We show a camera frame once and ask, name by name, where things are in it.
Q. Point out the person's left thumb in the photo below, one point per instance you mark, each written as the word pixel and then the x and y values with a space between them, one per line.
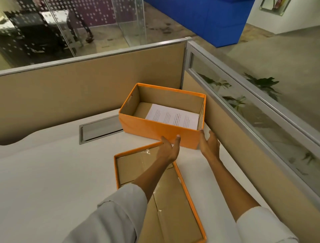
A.
pixel 177 141

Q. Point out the green leafy plant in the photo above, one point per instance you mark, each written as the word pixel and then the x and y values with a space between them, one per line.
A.
pixel 263 83

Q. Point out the framed wall picture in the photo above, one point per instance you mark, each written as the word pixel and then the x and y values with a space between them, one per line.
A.
pixel 275 6

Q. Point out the dotted glass wall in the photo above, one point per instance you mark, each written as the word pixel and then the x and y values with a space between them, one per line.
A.
pixel 130 20

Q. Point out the beige desk partition panel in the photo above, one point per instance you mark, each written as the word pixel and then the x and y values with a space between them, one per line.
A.
pixel 75 87

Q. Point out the person's left hand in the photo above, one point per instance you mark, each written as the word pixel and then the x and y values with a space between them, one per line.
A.
pixel 170 152

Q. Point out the blue block structure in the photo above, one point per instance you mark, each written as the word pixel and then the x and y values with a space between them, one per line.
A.
pixel 212 20

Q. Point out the orange cardboard box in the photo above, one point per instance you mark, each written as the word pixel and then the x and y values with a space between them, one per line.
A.
pixel 150 127

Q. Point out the person's right hand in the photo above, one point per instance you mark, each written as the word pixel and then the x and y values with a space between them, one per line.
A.
pixel 211 149

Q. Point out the black table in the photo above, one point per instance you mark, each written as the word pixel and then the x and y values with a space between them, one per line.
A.
pixel 32 37

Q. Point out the beige partition with glass strip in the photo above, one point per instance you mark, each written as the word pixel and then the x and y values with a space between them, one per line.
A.
pixel 250 162

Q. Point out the white printed paper sheet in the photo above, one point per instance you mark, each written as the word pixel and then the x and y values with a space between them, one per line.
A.
pixel 172 116

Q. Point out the orange cardboard box lid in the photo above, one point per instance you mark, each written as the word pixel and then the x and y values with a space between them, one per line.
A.
pixel 172 212

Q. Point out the person's left forearm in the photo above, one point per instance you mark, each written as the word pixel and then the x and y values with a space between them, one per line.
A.
pixel 125 207

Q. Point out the person's right thumb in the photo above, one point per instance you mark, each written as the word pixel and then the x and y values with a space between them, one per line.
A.
pixel 202 137

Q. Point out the person's right forearm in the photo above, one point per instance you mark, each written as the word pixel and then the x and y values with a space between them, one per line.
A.
pixel 240 200

